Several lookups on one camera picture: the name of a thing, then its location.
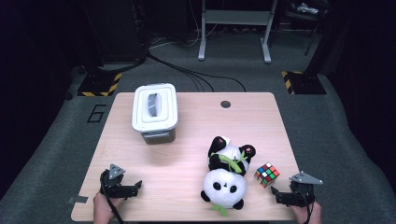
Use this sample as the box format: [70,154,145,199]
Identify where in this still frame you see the dark chair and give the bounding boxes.
[270,0,332,57]

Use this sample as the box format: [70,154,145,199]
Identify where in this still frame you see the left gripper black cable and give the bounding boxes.
[100,174,125,224]

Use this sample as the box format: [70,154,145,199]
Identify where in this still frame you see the colourful puzzle cube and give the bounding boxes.
[253,161,280,189]

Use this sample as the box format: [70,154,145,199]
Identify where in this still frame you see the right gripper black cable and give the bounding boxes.
[302,186,316,224]

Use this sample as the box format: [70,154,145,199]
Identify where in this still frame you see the black floor cables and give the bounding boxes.
[146,50,247,93]

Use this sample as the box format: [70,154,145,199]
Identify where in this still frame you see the white metal stand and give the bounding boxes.
[197,0,278,64]

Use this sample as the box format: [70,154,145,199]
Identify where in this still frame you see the grey tape strip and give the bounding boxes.
[67,195,90,205]

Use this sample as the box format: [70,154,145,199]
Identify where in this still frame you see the grey transparent storage box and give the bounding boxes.
[140,127,177,146]

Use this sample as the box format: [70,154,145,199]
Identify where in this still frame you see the panda plush toy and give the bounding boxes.
[200,135,257,217]

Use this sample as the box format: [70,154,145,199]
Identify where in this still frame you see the white box lid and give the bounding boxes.
[131,82,179,134]

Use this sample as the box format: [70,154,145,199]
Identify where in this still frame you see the black yellow striped base plate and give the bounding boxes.
[281,70,328,95]
[77,72,123,97]

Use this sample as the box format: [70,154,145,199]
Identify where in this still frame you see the white floor cables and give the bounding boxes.
[148,24,219,50]

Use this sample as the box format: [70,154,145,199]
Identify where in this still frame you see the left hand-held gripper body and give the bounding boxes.
[99,163,135,200]

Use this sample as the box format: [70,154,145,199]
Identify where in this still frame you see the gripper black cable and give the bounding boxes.
[100,174,125,224]
[302,186,316,224]

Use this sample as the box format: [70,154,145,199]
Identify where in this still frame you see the person's left hand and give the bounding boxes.
[92,190,125,224]

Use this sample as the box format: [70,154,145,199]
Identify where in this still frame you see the person's right hand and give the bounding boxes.
[290,200,323,224]

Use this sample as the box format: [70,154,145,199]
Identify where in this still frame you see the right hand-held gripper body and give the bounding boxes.
[281,171,324,208]

